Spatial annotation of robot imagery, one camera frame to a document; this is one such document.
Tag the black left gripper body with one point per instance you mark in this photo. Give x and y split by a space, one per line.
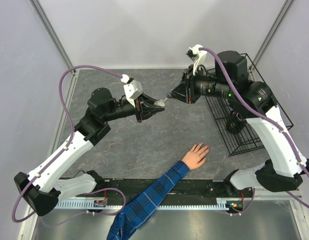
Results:
138 105

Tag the slotted cable duct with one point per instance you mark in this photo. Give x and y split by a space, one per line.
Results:
90 204

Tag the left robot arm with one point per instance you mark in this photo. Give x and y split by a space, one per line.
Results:
43 188

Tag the person's bare hand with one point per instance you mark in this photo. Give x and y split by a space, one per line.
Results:
196 156

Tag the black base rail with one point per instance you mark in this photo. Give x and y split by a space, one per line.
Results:
208 189

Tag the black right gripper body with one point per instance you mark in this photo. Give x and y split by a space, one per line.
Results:
193 90

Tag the black wire dish rack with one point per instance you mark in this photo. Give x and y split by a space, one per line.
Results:
222 100

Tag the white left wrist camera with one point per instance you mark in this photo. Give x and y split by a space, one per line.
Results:
132 89

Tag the black cup in rack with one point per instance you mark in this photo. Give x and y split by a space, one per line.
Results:
234 124

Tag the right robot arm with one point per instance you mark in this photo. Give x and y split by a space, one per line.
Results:
283 171

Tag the blue plaid sleeved forearm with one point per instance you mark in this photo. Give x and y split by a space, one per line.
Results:
142 207

